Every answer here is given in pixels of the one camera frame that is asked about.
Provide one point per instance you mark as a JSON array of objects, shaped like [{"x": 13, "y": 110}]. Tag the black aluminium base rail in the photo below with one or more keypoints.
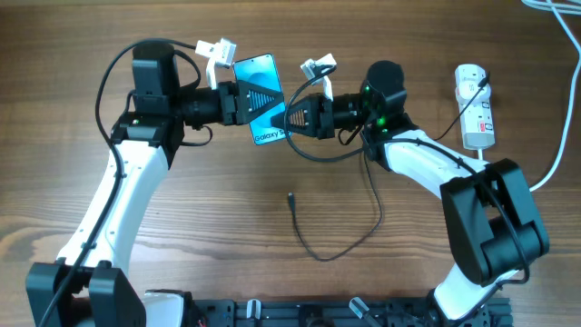
[{"x": 393, "y": 312}]

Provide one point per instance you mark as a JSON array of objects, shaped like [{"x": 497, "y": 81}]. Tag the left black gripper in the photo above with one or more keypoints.
[{"x": 238, "y": 107}]

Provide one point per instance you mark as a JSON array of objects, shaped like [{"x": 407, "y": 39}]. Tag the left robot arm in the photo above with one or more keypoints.
[{"x": 176, "y": 86}]

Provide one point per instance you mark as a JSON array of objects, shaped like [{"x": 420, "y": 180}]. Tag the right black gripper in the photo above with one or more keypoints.
[{"x": 318, "y": 117}]

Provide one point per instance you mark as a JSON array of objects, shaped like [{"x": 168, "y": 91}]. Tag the white power strip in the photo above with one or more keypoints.
[{"x": 476, "y": 123}]

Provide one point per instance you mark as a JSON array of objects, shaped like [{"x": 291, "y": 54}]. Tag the white charger plug adapter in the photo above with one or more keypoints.
[{"x": 475, "y": 90}]

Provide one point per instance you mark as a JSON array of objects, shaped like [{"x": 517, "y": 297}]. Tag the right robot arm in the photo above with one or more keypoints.
[{"x": 494, "y": 227}]

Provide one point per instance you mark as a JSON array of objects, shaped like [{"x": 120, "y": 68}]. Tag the turquoise screen smartphone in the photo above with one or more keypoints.
[{"x": 262, "y": 70}]

